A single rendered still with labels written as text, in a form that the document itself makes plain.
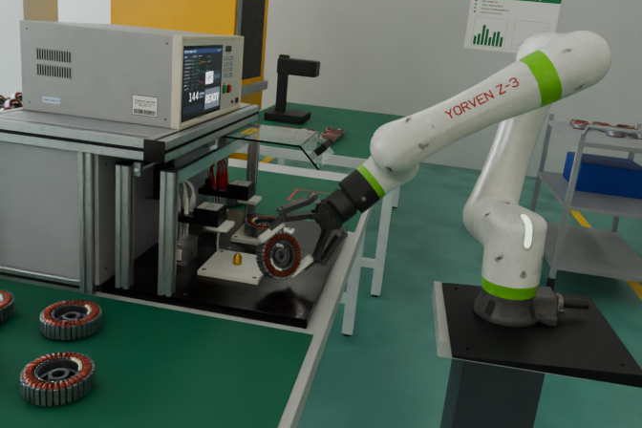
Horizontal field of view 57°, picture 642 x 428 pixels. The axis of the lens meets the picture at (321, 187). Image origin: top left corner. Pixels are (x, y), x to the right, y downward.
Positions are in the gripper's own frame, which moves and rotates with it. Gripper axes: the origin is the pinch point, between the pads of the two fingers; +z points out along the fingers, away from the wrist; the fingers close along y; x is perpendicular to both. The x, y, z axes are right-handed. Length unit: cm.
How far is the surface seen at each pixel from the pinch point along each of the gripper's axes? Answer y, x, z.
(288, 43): -57, -541, -102
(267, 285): -3.8, 0.8, 7.3
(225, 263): 2.6, -9.7, 12.9
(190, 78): 42.4, -12.9, -9.0
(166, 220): 24.6, 3.9, 13.3
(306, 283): -10.2, 0.4, 0.0
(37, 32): 70, -23, 11
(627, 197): -189, -155, -165
